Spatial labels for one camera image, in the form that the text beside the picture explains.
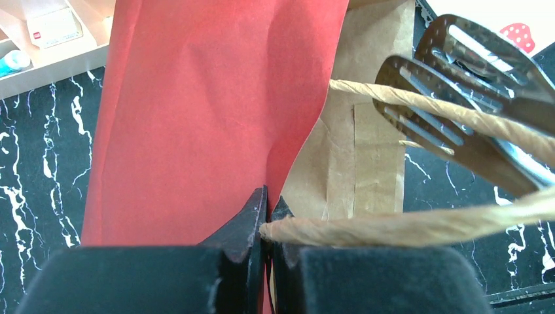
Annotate red brown paper bag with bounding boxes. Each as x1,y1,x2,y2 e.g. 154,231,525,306
80,0,555,314

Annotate strawberry print cutting board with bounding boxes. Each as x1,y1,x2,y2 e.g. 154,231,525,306
427,0,554,56

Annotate small green white tube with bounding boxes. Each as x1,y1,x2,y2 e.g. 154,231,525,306
1,50,31,77

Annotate pink plastic file organizer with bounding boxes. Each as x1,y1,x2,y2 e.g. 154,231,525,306
1,1,116,98

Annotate small white label box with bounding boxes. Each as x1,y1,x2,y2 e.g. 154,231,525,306
26,7,83,49

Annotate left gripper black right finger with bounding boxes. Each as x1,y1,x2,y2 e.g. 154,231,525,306
270,196,495,314

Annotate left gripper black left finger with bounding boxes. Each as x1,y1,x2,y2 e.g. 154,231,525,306
16,187,267,313

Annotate metal food tongs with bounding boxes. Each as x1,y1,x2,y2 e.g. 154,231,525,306
374,14,554,197

